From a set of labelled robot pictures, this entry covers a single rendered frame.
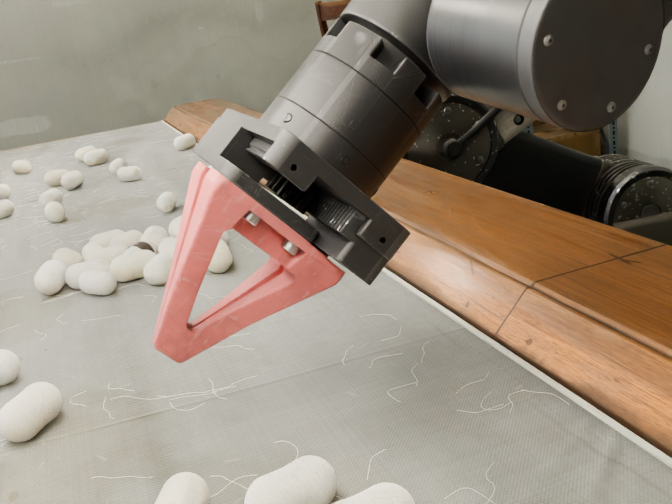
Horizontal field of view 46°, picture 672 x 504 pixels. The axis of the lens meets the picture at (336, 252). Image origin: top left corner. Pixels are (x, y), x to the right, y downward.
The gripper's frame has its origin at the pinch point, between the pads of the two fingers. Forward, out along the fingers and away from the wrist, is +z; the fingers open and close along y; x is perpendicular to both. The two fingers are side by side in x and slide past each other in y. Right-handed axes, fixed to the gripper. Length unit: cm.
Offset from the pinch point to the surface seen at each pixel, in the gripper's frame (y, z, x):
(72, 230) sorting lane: -47.9, 6.4, 1.5
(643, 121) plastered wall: -207, -119, 166
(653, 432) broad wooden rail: 9.7, -8.8, 14.2
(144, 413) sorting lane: -5.0, 5.0, 2.8
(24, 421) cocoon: -5.0, 8.1, -1.7
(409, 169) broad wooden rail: -31.4, -17.2, 18.6
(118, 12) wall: -480, -49, 13
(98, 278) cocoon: -24.5, 4.5, 1.2
